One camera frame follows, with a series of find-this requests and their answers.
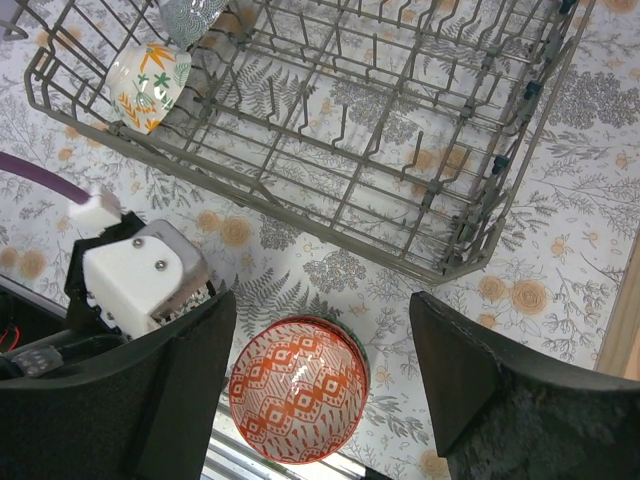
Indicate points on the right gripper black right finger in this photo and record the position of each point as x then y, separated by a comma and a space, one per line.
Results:
501, 410

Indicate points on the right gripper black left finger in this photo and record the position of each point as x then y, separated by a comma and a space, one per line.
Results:
143, 410

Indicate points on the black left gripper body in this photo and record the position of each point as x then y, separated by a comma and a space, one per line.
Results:
77, 340

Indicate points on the red diamond patterned bowl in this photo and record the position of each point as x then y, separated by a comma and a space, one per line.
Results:
297, 392

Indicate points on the yellow floral bowl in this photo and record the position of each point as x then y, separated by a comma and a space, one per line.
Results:
145, 81

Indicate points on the grey dotted bowl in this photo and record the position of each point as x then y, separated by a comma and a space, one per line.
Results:
186, 21

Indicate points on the blue zigzag bowl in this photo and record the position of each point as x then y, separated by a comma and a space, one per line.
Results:
344, 331

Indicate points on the floral table mat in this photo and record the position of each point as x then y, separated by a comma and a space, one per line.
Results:
555, 293

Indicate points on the aluminium frame rail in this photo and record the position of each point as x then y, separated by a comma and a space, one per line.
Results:
230, 457

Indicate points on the white wrist camera, left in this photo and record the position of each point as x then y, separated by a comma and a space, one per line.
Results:
133, 276

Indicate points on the wooden tray frame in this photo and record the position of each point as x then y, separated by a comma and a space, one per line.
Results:
619, 354

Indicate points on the grey wire dish rack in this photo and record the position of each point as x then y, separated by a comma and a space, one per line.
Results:
399, 131

